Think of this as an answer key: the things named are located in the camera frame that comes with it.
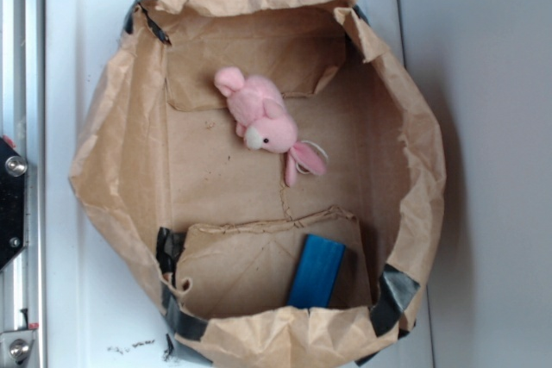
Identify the pink plush bunny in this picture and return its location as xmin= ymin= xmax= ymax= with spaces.
xmin=214 ymin=66 xmax=327 ymax=187

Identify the brown paper bag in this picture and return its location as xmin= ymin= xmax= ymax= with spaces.
xmin=70 ymin=0 xmax=446 ymax=367

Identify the blue rectangular block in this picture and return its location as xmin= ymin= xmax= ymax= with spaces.
xmin=286 ymin=234 xmax=346 ymax=309

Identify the black metal bracket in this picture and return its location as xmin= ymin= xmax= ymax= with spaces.
xmin=0 ymin=137 xmax=28 ymax=271

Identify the aluminium frame rail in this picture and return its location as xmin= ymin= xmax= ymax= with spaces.
xmin=1 ymin=0 xmax=47 ymax=367

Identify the silver corner bracket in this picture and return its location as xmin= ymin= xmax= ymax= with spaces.
xmin=1 ymin=330 xmax=35 ymax=368

